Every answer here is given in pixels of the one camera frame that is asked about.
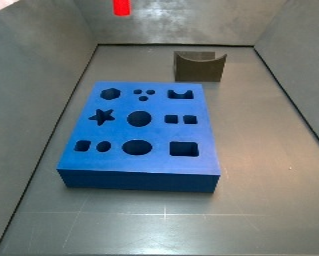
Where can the red hexagonal peg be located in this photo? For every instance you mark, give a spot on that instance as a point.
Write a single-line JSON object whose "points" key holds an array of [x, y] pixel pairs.
{"points": [[121, 7]]}

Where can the blue shape-sorting board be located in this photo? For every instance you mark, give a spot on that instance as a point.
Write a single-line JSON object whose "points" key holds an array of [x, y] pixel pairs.
{"points": [[141, 138]]}

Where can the black curved holder stand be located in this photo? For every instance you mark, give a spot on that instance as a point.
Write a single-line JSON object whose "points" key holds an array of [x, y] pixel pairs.
{"points": [[196, 66]]}

